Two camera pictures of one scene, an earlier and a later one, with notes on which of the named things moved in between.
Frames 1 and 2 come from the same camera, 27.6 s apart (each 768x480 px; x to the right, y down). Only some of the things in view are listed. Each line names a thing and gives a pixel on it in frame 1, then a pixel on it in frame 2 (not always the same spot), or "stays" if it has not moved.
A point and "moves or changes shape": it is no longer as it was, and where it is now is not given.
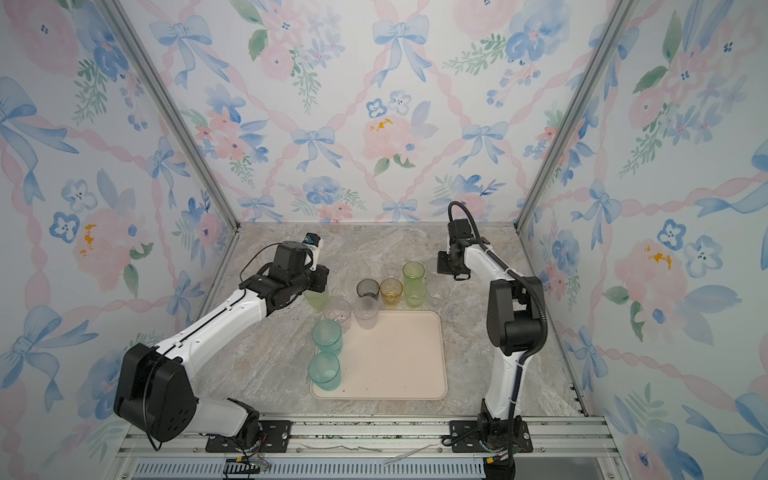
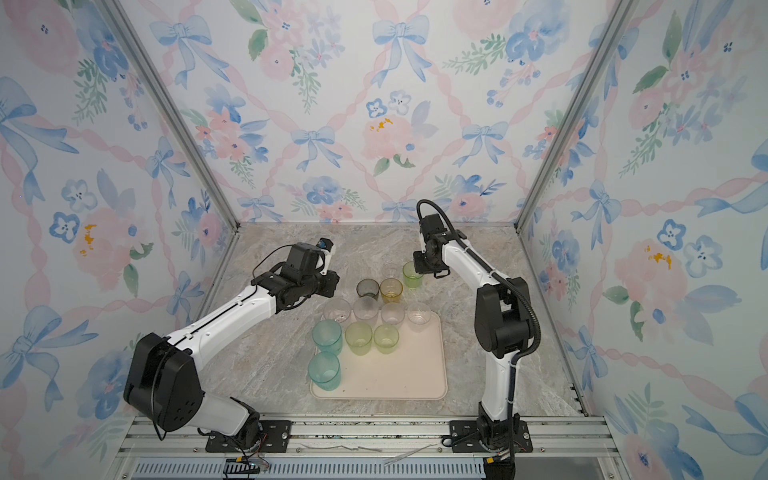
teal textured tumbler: [327, 335] stays
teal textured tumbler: [324, 371] stays
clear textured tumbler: [338, 310] stays
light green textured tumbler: [317, 300] moves or changes shape
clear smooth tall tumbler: [366, 311] stays
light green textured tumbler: [415, 294] → [386, 338]
